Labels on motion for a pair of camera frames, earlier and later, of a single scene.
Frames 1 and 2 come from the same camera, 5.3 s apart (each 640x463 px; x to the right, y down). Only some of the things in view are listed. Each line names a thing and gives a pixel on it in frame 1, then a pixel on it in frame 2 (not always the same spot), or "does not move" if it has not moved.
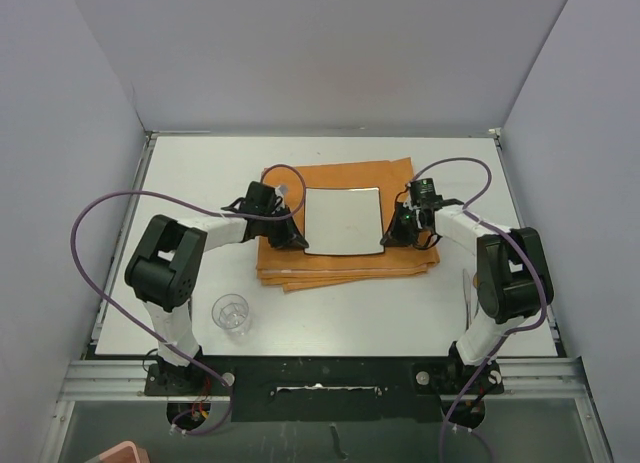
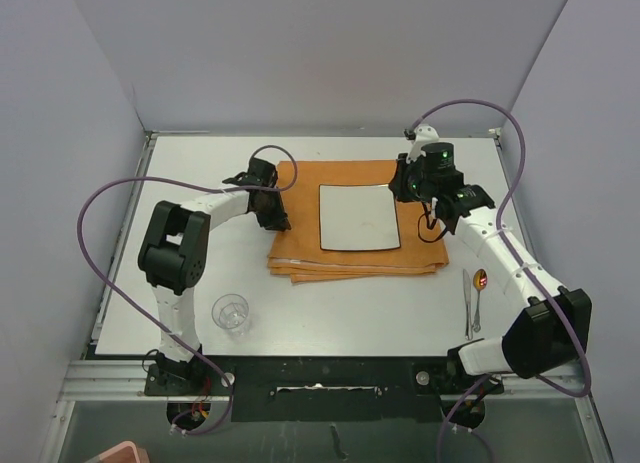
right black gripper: [395, 237] → [398, 184]
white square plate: [343, 221] does not move
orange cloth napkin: [392, 178] → [296, 252]
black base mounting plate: [329, 389] does not move
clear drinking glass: [231, 312] does not move
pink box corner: [125, 452] does not move
